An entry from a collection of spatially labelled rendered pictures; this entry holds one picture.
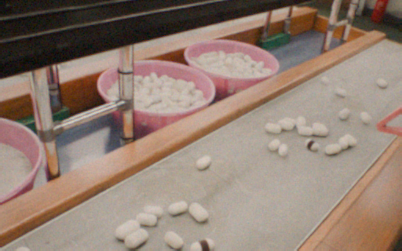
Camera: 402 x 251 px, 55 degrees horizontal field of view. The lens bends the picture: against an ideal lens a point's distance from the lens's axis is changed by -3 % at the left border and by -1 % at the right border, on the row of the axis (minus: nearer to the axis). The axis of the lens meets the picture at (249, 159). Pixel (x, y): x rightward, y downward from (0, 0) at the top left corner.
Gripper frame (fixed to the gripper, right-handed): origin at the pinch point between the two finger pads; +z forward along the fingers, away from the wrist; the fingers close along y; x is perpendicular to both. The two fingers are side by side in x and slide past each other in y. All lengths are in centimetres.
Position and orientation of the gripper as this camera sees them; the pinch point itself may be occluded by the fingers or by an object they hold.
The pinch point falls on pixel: (381, 126)
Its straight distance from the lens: 75.9
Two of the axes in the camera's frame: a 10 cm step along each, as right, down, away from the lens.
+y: -5.8, 3.9, -7.2
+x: 3.8, 9.1, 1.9
